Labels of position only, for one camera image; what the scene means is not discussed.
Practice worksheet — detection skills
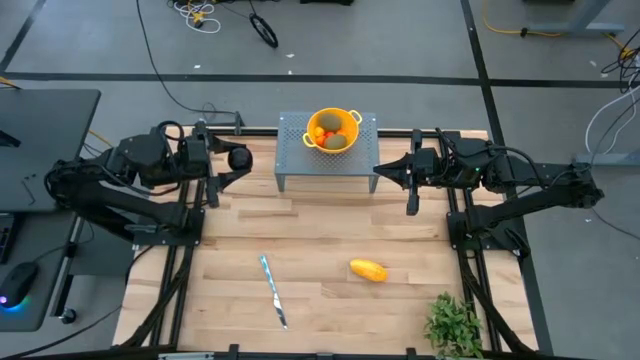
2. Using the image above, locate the black cable coil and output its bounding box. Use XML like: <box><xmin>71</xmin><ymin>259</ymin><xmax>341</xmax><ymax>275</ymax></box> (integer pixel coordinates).
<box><xmin>248</xmin><ymin>12</ymin><xmax>280</xmax><ymax>50</ymax></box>

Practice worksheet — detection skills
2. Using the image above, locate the green artificial plant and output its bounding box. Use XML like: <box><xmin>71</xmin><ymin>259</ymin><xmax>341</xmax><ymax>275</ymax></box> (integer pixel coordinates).
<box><xmin>423</xmin><ymin>291</ymin><xmax>486</xmax><ymax>360</ymax></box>

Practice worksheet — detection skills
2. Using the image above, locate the silver aluminium bar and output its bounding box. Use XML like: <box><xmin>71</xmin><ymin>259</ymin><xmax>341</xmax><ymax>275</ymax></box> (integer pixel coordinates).
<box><xmin>157</xmin><ymin>351</ymin><xmax>216</xmax><ymax>360</ymax></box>

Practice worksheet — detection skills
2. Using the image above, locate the black computer mouse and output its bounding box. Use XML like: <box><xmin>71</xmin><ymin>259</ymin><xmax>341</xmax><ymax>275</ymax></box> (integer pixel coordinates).
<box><xmin>0</xmin><ymin>261</ymin><xmax>40</xmax><ymax>309</ymax></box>

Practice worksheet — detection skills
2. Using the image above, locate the black keyboard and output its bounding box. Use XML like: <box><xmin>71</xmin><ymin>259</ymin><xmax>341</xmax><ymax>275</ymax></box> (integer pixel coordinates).
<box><xmin>0</xmin><ymin>213</ymin><xmax>17</xmax><ymax>265</ymax></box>

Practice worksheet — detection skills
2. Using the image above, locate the thin yellow cable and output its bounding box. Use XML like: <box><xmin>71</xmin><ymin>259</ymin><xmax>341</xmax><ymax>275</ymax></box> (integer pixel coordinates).
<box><xmin>87</xmin><ymin>128</ymin><xmax>130</xmax><ymax>162</ymax></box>

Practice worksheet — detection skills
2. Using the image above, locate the yellow plastic colander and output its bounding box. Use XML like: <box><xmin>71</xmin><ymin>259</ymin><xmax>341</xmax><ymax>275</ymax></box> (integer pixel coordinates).
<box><xmin>301</xmin><ymin>107</ymin><xmax>364</xmax><ymax>153</ymax></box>

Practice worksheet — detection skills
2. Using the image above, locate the grey desk mat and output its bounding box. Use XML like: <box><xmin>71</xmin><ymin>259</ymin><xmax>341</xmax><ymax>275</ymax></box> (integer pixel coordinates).
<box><xmin>0</xmin><ymin>212</ymin><xmax>84</xmax><ymax>333</ymax></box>

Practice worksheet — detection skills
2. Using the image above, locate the long black cable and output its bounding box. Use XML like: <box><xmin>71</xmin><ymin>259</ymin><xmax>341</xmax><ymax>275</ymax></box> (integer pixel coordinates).
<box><xmin>134</xmin><ymin>0</ymin><xmax>239</xmax><ymax>117</ymax></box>

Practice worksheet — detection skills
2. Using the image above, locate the silver table knife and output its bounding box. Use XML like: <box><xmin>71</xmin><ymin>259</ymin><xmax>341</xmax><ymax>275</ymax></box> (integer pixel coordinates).
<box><xmin>258</xmin><ymin>254</ymin><xmax>290</xmax><ymax>332</ymax></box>

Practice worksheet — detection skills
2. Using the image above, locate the black allen key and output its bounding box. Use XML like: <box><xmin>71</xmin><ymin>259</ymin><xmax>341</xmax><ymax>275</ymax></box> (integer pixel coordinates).
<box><xmin>20</xmin><ymin>173</ymin><xmax>38</xmax><ymax>206</ymax></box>

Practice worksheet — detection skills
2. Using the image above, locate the yellow oblong mango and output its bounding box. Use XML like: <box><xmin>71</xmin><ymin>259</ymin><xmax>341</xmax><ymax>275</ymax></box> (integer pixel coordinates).
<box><xmin>348</xmin><ymin>258</ymin><xmax>389</xmax><ymax>284</ymax></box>

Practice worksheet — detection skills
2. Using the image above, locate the white cable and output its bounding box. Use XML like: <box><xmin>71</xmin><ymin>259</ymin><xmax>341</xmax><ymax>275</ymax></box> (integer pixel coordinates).
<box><xmin>583</xmin><ymin>74</ymin><xmax>640</xmax><ymax>156</ymax></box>

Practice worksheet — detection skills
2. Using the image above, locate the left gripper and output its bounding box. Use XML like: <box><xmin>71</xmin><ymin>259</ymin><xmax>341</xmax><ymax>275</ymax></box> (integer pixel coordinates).
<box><xmin>180</xmin><ymin>122</ymin><xmax>253</xmax><ymax>209</ymax></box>

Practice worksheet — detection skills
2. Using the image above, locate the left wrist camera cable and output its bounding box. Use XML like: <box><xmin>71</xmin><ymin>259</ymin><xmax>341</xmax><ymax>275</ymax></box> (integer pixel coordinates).
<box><xmin>156</xmin><ymin>119</ymin><xmax>187</xmax><ymax>146</ymax></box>

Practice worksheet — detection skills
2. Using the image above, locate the black desk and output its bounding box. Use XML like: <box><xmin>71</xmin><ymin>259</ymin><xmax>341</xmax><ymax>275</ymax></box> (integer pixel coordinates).
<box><xmin>0</xmin><ymin>88</ymin><xmax>102</xmax><ymax>215</ymax></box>

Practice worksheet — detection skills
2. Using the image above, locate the grey perforated metal shelf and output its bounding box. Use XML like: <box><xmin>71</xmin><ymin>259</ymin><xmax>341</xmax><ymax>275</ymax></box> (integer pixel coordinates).
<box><xmin>274</xmin><ymin>111</ymin><xmax>380</xmax><ymax>193</ymax></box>

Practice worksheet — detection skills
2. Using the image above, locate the black aluminium rig frame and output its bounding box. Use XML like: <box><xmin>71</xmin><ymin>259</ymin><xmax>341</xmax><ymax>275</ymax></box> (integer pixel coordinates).
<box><xmin>113</xmin><ymin>125</ymin><xmax>555</xmax><ymax>360</ymax></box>

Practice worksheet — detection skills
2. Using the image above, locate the dark avocado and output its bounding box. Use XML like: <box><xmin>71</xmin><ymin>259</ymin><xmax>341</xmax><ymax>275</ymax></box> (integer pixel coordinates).
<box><xmin>227</xmin><ymin>146</ymin><xmax>254</xmax><ymax>172</ymax></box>

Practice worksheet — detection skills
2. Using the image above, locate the white cable coil yellow plug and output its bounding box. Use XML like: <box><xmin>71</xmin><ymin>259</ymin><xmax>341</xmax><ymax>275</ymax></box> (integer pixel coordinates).
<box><xmin>171</xmin><ymin>0</ymin><xmax>223</xmax><ymax>35</ymax></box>

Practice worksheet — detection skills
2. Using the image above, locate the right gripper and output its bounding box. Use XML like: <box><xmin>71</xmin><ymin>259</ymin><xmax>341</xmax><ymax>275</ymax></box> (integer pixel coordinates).
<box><xmin>373</xmin><ymin>128</ymin><xmax>452</xmax><ymax>217</ymax></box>

